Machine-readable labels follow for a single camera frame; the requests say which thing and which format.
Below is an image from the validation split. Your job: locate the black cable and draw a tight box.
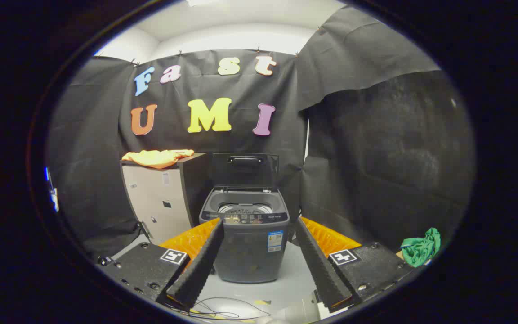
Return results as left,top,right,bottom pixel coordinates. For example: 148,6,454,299
169,297,272,321

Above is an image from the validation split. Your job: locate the blue and white object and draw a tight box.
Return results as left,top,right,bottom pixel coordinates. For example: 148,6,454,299
45,166,60,213

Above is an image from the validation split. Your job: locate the dark washing machine lid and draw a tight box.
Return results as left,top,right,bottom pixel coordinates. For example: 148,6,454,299
212,153,280,190

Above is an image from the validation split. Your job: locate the orange polo shirt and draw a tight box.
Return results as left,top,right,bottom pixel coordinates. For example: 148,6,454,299
121,149,195,170

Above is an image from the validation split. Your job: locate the grey cabinet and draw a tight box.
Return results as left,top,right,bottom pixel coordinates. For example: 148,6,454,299
120,153,213,246

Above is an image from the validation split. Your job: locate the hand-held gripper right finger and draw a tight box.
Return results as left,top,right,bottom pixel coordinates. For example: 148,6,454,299
294,216,415,314

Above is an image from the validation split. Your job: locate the green cloth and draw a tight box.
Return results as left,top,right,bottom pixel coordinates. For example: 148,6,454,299
400,228,442,268

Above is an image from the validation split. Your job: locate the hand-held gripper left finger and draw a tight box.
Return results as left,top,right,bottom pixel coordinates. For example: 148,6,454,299
97,218,225,312

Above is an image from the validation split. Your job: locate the black backdrop cloth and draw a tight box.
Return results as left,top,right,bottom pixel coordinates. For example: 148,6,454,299
45,6,476,262

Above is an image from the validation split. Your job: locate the grey washing machine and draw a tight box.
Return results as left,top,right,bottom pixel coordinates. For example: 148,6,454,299
199,186,290,284

